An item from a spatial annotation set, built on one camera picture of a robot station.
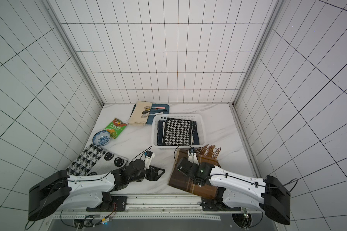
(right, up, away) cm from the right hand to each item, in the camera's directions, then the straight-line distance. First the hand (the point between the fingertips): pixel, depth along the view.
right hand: (185, 168), depth 81 cm
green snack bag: (-49, +21, +23) cm, 58 cm away
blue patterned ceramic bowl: (-58, +14, +17) cm, 62 cm away
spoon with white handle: (-29, +30, +30) cm, 51 cm away
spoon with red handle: (-19, +37, +38) cm, 57 cm away
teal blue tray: (-26, +29, +30) cm, 49 cm away
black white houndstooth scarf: (-4, +19, +12) cm, 23 cm away
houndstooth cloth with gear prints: (-54, +3, +3) cm, 55 cm away
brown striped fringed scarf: (+15, +6, +9) cm, 19 cm away
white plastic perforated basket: (+12, +27, +17) cm, 34 cm away
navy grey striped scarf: (-16, +24, +17) cm, 33 cm away
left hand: (-16, -2, +1) cm, 16 cm away
